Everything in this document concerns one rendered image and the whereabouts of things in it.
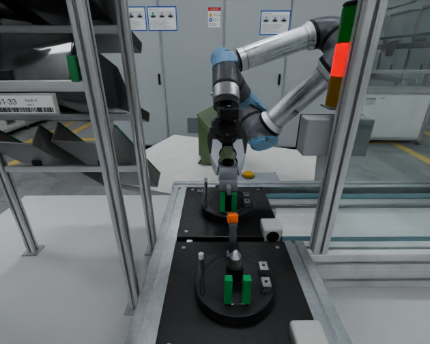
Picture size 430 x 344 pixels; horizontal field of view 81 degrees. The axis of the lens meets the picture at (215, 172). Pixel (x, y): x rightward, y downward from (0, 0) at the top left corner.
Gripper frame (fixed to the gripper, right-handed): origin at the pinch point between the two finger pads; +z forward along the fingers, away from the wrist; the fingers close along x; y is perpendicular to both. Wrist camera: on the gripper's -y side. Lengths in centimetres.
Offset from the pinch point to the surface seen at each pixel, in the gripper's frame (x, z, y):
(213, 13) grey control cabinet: 2, -253, 178
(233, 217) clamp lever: 0.0, 13.2, -12.3
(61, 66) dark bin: 26.1, -7.2, -28.2
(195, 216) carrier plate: 8.2, 10.8, 5.4
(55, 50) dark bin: 27.0, -9.7, -28.7
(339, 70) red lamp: -17.1, -8.9, -25.0
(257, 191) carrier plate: -9.7, 2.4, 14.9
